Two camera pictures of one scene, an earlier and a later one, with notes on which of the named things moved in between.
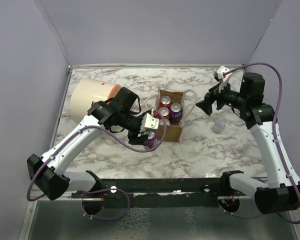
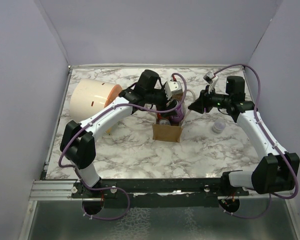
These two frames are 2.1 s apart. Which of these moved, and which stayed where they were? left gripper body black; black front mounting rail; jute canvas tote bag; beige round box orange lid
Moved: left gripper body black
Stayed: black front mounting rail; jute canvas tote bag; beige round box orange lid
